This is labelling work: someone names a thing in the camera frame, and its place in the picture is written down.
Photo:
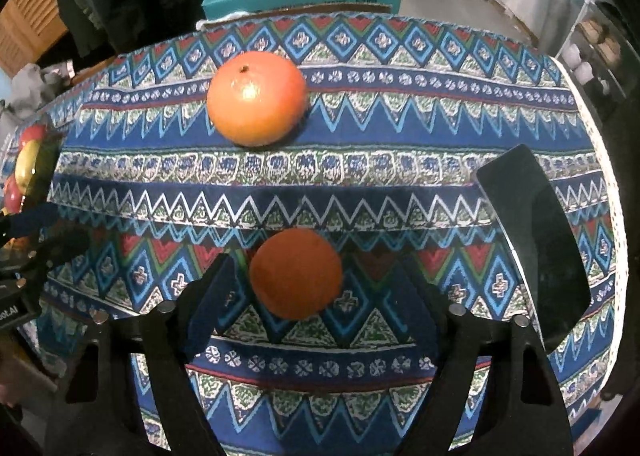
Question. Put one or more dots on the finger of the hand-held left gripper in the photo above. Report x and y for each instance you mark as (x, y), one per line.
(62, 246)
(30, 221)

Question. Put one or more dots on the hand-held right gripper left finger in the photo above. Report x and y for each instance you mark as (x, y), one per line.
(215, 296)

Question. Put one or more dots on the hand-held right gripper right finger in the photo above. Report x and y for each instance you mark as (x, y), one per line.
(425, 306)

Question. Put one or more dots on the small deep orange tangerine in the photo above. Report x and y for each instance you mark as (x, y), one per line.
(295, 276)

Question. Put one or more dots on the red apple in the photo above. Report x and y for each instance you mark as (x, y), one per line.
(32, 134)
(12, 193)

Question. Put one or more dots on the yellow fruit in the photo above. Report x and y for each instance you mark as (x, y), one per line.
(27, 163)

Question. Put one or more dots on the grey garment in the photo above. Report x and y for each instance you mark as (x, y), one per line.
(35, 83)

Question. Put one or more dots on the blue patterned tablecloth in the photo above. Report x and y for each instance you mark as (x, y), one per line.
(350, 186)

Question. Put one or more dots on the large pale orange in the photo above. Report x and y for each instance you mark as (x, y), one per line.
(256, 101)

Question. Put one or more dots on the wooden louvered door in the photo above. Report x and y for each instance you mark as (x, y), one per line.
(30, 16)

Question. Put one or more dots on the cardboard box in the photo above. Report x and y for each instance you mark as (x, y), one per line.
(300, 11)

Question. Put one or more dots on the shoe rack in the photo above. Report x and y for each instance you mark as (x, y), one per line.
(600, 46)

